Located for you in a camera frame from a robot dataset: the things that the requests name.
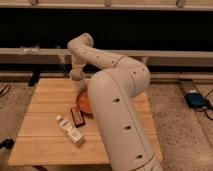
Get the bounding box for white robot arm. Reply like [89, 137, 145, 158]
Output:
[67, 33, 163, 171]

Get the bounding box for orange bowl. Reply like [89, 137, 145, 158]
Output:
[76, 90, 91, 114]

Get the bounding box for black table leg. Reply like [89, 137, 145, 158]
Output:
[28, 68, 41, 87]

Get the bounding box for dark chocolate bar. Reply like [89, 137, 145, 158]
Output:
[71, 107, 85, 127]

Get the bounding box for white plastic bottle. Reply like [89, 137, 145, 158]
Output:
[56, 115, 84, 146]

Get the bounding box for wooden table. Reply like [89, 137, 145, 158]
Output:
[7, 77, 164, 167]

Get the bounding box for black object floor left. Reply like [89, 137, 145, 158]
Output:
[0, 139, 14, 149]

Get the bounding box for blue box on floor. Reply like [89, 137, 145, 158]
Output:
[184, 93, 207, 108]

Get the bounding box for black cable left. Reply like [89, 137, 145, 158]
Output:
[0, 83, 12, 98]

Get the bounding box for black cable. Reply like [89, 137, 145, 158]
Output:
[198, 88, 213, 121]
[0, 83, 12, 98]

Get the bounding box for black cable right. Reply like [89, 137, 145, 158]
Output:
[198, 88, 213, 121]

